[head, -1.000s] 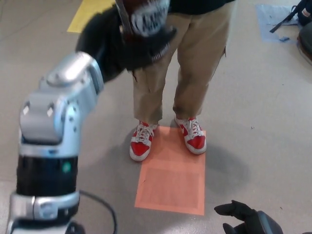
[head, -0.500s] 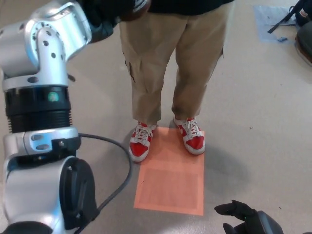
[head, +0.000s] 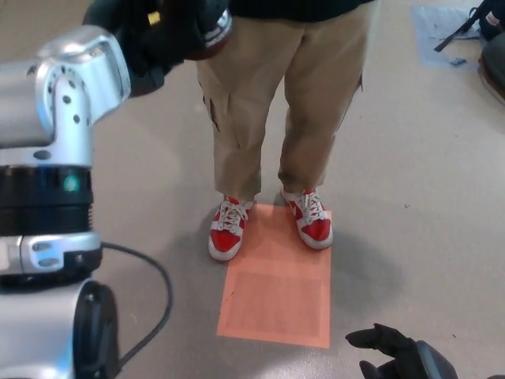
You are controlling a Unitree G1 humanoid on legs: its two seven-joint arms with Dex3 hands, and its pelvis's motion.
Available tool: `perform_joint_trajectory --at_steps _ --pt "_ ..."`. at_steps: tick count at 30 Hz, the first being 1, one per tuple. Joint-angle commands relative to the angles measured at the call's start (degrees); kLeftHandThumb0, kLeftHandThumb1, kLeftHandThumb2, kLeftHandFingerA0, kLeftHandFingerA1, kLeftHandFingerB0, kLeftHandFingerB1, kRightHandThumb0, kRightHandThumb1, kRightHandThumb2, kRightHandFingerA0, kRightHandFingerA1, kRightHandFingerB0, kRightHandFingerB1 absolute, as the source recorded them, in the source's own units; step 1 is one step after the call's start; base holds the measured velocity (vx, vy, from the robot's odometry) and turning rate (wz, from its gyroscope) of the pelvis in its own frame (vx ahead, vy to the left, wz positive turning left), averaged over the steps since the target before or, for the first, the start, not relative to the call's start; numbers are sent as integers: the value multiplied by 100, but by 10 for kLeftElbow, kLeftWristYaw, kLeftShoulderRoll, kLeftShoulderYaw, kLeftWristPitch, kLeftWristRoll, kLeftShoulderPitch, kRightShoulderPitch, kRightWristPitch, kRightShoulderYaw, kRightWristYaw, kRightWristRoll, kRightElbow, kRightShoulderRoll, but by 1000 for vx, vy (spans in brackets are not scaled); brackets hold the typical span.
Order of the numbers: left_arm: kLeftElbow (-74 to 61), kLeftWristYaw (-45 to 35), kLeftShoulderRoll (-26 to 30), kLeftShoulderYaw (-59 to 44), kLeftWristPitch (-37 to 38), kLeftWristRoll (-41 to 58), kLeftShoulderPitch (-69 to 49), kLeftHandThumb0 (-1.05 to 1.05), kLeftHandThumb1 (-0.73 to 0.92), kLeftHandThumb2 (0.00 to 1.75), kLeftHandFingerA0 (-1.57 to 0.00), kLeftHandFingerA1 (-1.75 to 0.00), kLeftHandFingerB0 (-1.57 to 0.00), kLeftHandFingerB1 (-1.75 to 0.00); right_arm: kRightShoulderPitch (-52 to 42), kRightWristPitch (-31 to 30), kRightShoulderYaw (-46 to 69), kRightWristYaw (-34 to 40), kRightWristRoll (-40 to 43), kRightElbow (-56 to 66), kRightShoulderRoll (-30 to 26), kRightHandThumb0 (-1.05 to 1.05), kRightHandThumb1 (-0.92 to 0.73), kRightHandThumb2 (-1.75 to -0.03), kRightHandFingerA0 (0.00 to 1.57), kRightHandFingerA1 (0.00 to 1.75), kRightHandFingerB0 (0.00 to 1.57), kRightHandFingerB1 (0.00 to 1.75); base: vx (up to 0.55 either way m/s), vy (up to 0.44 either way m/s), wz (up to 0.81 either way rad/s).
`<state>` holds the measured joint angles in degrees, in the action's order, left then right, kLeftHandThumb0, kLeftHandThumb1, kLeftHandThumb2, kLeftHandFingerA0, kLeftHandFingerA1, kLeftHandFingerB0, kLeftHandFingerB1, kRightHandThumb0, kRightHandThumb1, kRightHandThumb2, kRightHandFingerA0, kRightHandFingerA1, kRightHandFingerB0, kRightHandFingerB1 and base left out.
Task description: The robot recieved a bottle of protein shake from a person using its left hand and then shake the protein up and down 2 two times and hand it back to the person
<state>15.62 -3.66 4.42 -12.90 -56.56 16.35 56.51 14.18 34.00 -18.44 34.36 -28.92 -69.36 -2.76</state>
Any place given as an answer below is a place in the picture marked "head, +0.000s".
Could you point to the orange paper floor sheet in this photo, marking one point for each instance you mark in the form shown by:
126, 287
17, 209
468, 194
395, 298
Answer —
276, 300

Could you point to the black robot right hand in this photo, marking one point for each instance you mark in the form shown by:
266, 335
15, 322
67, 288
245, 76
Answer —
422, 363

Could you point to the blue paper floor sheet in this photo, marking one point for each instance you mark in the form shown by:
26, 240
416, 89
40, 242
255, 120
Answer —
432, 27

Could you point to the khaki cargo trousers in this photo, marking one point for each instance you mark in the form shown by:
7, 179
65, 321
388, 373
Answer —
296, 98

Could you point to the dark round chair base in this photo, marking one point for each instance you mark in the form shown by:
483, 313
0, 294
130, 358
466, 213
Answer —
495, 67

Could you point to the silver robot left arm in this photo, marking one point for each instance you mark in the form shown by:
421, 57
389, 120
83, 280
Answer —
67, 118

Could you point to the red white sneaker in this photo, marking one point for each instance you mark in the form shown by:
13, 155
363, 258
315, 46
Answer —
315, 231
224, 242

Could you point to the brown protein shake bottle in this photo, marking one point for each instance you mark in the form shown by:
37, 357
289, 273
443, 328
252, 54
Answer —
215, 39

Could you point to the black shirt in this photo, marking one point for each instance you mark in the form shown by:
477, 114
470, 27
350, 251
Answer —
300, 8

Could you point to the small blue tape scrap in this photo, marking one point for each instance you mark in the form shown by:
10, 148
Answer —
457, 62

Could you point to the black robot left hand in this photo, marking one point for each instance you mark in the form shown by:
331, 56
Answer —
158, 39

